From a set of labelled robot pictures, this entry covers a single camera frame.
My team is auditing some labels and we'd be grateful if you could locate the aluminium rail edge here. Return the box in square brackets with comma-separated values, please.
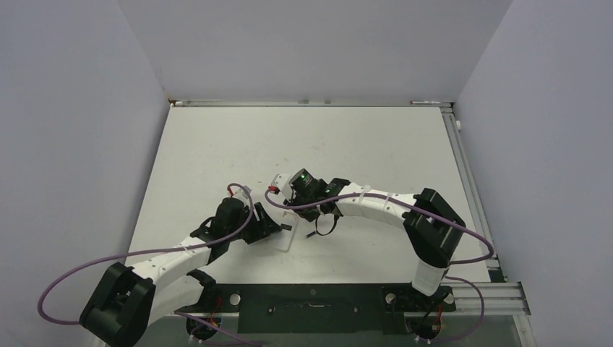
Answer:
[440, 103, 494, 245]
[170, 99, 453, 108]

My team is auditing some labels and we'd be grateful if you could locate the aluminium rail right edge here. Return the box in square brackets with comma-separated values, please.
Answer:
[440, 103, 494, 245]

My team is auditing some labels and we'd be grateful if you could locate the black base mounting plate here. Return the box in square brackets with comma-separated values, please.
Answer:
[181, 283, 456, 335]

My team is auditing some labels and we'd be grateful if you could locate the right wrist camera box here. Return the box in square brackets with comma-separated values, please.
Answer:
[271, 173, 293, 200]

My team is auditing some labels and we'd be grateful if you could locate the aluminium rail back edge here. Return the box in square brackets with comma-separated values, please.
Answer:
[170, 99, 453, 108]

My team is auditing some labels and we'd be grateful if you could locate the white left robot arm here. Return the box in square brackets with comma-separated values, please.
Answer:
[78, 197, 298, 346]

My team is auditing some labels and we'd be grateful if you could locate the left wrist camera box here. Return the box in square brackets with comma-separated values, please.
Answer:
[228, 184, 251, 200]

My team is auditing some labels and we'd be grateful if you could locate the white remote control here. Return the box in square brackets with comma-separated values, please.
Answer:
[273, 212, 299, 253]

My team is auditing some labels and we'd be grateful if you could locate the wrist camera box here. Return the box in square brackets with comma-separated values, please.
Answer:
[271, 173, 293, 200]
[228, 184, 251, 200]

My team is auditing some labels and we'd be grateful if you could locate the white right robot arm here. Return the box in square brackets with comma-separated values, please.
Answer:
[274, 169, 465, 309]

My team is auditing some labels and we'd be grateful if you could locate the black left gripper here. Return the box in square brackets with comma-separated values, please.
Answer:
[227, 203, 280, 244]

